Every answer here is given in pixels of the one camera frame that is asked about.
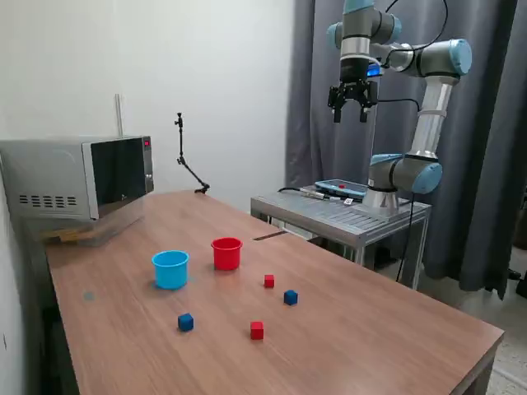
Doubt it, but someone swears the black base power cable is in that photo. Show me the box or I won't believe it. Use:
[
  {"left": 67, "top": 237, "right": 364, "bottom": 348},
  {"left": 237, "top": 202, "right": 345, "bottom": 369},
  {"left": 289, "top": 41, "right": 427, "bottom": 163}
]
[{"left": 395, "top": 193, "right": 416, "bottom": 283}]

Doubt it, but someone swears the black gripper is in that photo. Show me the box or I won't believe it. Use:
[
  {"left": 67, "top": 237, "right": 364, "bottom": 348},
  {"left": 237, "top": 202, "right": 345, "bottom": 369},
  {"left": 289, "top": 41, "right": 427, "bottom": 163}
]
[{"left": 328, "top": 57, "right": 380, "bottom": 123}]

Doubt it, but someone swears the grey curtain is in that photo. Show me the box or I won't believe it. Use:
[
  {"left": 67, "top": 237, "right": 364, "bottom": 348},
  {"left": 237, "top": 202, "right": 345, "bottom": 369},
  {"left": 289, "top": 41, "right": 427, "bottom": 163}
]
[{"left": 285, "top": 0, "right": 527, "bottom": 300}]

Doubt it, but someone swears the light blue plastic bin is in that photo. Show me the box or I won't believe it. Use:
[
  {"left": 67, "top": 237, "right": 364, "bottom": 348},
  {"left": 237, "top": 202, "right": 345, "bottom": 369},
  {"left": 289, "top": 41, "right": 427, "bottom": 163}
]
[{"left": 151, "top": 249, "right": 191, "bottom": 290}]

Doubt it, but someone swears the light wooden block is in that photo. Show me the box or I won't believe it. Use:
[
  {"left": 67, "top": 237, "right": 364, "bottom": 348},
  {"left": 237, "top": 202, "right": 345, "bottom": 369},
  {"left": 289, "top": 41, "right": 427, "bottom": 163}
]
[{"left": 44, "top": 230, "right": 90, "bottom": 244}]

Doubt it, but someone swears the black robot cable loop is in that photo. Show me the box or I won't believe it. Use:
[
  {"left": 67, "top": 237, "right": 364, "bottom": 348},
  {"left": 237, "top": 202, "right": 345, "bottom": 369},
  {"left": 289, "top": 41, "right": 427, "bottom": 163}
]
[{"left": 376, "top": 0, "right": 450, "bottom": 112}]

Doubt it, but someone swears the black cable with metal plug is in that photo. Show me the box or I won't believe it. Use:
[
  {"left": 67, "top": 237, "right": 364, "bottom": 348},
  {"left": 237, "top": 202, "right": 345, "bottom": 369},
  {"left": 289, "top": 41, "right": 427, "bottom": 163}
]
[{"left": 277, "top": 187, "right": 343, "bottom": 202}]

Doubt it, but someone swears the blue teach pendant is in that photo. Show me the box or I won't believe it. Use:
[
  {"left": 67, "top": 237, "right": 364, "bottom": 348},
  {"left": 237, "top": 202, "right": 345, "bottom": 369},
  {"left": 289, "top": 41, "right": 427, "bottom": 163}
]
[{"left": 315, "top": 179, "right": 367, "bottom": 198}]

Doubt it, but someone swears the silver microwave oven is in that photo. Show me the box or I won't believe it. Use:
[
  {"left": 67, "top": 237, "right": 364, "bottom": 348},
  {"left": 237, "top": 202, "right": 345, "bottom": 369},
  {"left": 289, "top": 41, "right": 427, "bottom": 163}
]
[{"left": 0, "top": 135, "right": 155, "bottom": 222}]

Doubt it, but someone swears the grey metal robot stand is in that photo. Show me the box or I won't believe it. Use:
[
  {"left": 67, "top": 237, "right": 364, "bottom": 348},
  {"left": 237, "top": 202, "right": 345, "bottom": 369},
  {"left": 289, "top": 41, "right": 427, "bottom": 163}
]
[{"left": 250, "top": 188, "right": 432, "bottom": 291}]

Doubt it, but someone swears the white wall pipe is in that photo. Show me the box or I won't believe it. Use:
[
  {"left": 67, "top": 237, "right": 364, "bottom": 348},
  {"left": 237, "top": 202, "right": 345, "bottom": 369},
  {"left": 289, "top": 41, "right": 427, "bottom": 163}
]
[{"left": 114, "top": 93, "right": 124, "bottom": 137}]

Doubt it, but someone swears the white floor cord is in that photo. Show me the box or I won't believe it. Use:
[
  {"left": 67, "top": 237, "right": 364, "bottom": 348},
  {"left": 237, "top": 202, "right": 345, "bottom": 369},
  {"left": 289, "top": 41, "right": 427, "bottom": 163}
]
[{"left": 492, "top": 367, "right": 527, "bottom": 382}]

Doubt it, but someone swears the red plastic cup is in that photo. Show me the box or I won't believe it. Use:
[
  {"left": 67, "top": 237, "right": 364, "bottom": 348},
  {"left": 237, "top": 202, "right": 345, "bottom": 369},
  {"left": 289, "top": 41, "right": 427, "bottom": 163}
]
[{"left": 210, "top": 237, "right": 244, "bottom": 272}]

